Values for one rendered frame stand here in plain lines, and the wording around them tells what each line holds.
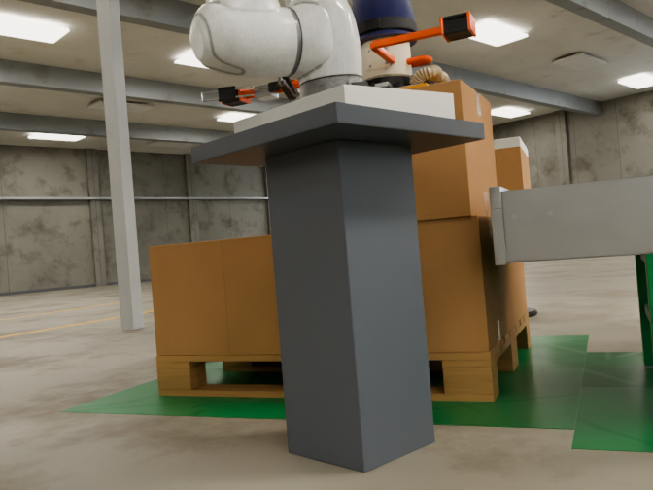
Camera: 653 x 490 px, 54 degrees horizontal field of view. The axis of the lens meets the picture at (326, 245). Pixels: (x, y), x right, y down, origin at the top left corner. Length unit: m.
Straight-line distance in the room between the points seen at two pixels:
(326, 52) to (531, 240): 0.71
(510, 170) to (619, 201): 2.03
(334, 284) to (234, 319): 0.90
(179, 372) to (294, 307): 0.98
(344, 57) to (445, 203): 0.61
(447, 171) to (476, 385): 0.63
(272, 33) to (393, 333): 0.71
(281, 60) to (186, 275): 1.08
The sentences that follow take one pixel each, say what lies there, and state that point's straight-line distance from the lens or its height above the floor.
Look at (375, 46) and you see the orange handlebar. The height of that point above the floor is 1.07.
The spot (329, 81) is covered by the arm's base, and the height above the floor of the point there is 0.86.
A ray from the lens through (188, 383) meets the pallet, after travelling 2.40.
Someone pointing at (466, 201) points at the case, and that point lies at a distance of 1.93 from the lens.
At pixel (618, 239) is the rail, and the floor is 0.45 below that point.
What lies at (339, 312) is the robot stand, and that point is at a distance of 1.40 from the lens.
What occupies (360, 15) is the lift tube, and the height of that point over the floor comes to 1.24.
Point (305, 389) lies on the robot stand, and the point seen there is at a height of 0.16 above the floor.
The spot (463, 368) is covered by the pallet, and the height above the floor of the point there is 0.10.
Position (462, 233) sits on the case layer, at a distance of 1.94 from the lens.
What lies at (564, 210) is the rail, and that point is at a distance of 1.75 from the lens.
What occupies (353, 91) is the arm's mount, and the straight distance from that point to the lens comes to 1.36.
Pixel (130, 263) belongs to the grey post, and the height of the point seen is 0.50.
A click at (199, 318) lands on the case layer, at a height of 0.27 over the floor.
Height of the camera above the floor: 0.47
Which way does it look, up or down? 1 degrees up
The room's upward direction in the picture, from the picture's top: 5 degrees counter-clockwise
